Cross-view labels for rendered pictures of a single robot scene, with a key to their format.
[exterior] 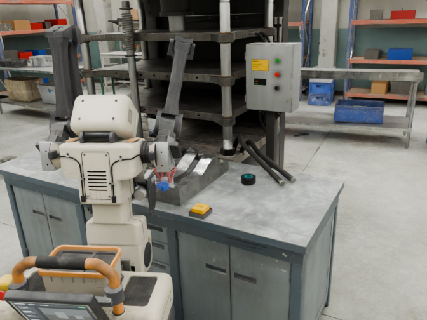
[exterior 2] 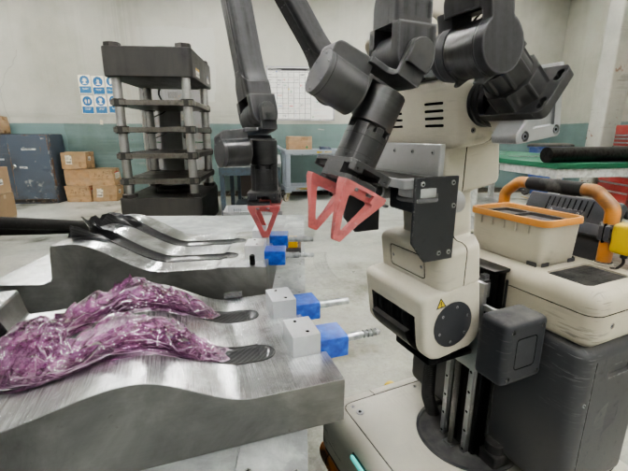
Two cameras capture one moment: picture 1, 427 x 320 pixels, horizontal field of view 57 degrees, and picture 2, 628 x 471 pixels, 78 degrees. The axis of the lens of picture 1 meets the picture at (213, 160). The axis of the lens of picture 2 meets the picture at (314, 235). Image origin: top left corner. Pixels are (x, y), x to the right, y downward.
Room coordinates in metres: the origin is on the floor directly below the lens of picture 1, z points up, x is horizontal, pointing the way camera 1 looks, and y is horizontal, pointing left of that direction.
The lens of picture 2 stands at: (2.05, 0.99, 1.12)
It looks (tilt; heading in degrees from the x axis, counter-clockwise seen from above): 15 degrees down; 238
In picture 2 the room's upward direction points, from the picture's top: straight up
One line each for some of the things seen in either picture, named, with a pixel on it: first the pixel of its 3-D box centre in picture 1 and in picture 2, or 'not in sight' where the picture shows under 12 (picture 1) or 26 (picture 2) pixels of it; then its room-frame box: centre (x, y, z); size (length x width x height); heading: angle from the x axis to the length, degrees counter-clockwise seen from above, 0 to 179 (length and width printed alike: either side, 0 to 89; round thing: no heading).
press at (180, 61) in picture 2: not in sight; (172, 140); (0.90, -4.40, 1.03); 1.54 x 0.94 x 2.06; 64
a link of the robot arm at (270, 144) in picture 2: not in sight; (261, 151); (1.71, 0.23, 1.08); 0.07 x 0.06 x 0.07; 4
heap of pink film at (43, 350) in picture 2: not in sight; (114, 321); (2.03, 0.50, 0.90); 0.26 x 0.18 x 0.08; 167
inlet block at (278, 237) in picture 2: (161, 187); (283, 238); (1.67, 0.25, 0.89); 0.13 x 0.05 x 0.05; 150
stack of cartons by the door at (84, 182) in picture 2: not in sight; (92, 176); (1.78, -6.65, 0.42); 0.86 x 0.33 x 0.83; 154
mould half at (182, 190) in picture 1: (185, 171); (153, 257); (1.93, 0.15, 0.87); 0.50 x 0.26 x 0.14; 150
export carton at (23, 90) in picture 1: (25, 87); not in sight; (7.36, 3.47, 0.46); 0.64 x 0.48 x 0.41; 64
